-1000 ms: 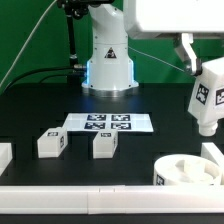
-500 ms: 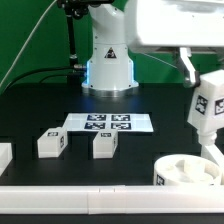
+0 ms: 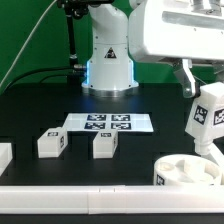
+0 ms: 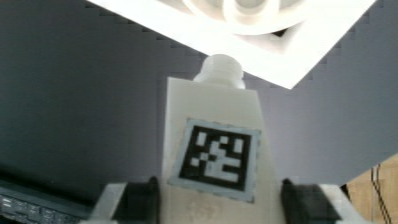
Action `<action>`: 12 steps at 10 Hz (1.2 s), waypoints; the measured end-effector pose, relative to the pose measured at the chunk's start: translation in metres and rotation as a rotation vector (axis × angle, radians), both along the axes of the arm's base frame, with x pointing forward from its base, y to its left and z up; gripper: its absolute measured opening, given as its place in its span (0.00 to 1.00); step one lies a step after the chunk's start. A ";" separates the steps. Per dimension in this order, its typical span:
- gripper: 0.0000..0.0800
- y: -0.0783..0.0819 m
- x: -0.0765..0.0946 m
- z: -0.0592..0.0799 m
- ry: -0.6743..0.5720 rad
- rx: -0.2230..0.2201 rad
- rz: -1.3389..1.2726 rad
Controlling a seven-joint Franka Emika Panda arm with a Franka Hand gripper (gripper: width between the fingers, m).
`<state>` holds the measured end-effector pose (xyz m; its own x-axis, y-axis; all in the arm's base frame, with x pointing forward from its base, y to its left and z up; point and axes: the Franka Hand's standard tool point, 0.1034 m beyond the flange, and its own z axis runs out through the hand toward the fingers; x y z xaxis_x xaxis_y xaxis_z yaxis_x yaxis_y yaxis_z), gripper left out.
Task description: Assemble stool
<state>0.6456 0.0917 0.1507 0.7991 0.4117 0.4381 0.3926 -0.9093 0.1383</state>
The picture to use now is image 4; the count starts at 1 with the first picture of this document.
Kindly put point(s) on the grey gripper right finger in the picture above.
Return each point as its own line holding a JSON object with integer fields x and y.
{"x": 316, "y": 205}

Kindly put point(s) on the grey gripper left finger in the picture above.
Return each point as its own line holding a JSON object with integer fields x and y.
{"x": 128, "y": 204}

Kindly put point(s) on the white stool leg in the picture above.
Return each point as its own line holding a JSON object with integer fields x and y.
{"x": 219, "y": 183}

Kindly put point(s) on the white front fence bar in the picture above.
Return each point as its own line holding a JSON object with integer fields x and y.
{"x": 165, "y": 17}

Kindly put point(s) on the white fence bar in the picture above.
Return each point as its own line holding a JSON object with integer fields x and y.
{"x": 316, "y": 34}
{"x": 165, "y": 17}

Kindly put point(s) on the white right fence bar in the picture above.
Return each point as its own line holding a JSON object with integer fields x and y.
{"x": 316, "y": 34}

